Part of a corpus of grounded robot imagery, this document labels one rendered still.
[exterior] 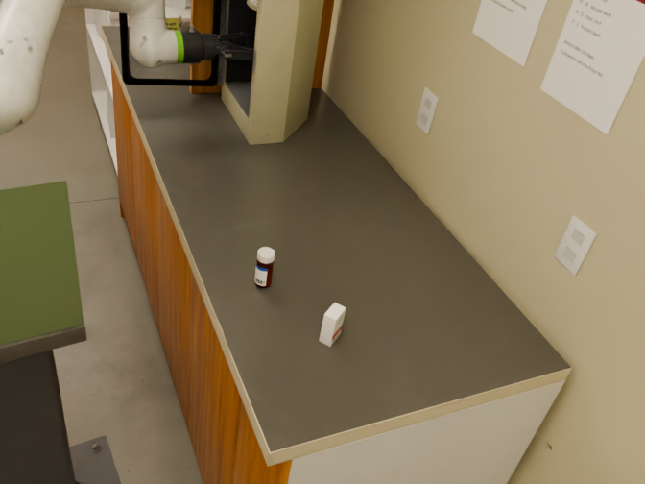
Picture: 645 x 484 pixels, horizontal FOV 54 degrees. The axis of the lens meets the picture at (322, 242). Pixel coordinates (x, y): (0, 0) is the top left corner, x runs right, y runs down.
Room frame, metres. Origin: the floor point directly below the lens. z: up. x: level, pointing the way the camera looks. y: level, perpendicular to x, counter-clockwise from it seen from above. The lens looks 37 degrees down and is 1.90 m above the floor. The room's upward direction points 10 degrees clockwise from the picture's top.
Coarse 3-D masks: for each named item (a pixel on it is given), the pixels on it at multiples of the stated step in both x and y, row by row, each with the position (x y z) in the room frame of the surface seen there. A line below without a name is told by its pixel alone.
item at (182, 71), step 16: (176, 0) 1.91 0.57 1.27; (192, 0) 1.93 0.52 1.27; (208, 0) 1.95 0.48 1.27; (128, 16) 1.86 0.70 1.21; (176, 16) 1.91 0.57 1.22; (192, 16) 1.93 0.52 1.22; (208, 16) 1.95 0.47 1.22; (128, 32) 1.86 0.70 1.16; (208, 32) 1.95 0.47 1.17; (176, 64) 1.91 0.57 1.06; (192, 64) 1.93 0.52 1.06; (208, 64) 1.95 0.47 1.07
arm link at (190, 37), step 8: (184, 32) 1.74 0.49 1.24; (192, 32) 1.74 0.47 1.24; (184, 40) 1.71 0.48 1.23; (192, 40) 1.72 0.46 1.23; (200, 40) 1.73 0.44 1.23; (184, 48) 1.70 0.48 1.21; (192, 48) 1.71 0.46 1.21; (200, 48) 1.72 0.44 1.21; (184, 56) 1.70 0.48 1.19; (192, 56) 1.71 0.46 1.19; (200, 56) 1.72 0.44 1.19
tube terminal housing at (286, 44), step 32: (288, 0) 1.74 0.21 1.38; (320, 0) 1.91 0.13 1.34; (256, 32) 1.72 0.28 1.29; (288, 32) 1.75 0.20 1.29; (256, 64) 1.70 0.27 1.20; (288, 64) 1.75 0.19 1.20; (224, 96) 1.95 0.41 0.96; (256, 96) 1.71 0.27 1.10; (288, 96) 1.76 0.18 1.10; (256, 128) 1.71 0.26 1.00; (288, 128) 1.79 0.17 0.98
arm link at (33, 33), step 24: (24, 0) 1.12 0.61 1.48; (48, 0) 1.15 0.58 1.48; (0, 24) 1.05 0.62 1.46; (24, 24) 1.07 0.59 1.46; (48, 24) 1.12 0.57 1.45; (0, 48) 0.99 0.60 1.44; (24, 48) 1.02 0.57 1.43; (48, 48) 1.10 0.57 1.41; (0, 72) 0.95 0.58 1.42; (24, 72) 0.98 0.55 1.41; (0, 96) 0.92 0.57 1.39; (24, 96) 0.95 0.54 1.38; (0, 120) 0.92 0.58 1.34; (24, 120) 0.95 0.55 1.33
